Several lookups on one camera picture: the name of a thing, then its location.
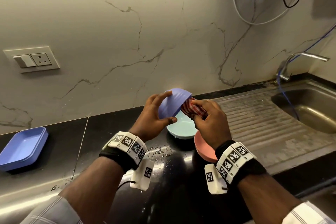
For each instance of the person's right hand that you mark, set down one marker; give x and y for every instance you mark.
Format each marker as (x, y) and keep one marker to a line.
(215, 126)

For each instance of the person's left hand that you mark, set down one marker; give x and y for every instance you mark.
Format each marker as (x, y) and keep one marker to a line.
(147, 124)

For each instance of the pink bowl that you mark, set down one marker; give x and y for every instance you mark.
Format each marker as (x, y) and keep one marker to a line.
(204, 149)

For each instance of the red checkered cloth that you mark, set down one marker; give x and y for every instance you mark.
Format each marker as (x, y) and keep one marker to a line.
(194, 109)

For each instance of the teal bowl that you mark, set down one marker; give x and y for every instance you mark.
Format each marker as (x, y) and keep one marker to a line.
(182, 128)

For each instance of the large blue bowl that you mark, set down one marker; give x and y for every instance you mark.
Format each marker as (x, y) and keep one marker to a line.
(174, 101)

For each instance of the person's right forearm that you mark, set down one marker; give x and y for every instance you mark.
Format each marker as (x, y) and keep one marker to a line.
(265, 200)

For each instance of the person's left forearm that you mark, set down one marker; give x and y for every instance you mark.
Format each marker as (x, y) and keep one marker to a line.
(92, 192)

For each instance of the left wrist marker band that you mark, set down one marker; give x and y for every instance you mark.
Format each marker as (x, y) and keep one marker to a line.
(126, 145)

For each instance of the wrist marker band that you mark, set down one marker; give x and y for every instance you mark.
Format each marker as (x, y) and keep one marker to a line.
(126, 145)
(236, 160)

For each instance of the right wrist marker band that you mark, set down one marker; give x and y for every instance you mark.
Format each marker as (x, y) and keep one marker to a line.
(236, 160)

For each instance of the steel sink with drainboard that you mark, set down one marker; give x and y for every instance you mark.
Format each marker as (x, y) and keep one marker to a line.
(262, 126)

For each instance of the steel faucet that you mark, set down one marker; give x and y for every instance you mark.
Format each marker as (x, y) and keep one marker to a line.
(282, 74)

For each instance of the striped shirt sleeve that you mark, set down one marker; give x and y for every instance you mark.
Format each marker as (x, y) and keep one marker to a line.
(52, 212)
(304, 214)

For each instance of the blue rectangular tray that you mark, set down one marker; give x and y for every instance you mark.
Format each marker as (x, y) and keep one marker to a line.
(23, 147)

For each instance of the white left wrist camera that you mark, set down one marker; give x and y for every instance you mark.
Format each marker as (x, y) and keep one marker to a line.
(143, 175)

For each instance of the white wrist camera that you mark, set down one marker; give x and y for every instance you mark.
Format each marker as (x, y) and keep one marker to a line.
(143, 175)
(214, 179)

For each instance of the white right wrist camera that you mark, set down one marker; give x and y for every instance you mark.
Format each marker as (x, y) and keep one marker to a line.
(214, 179)

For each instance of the white wall switch socket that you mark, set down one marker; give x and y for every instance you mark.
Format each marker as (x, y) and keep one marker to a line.
(39, 58)

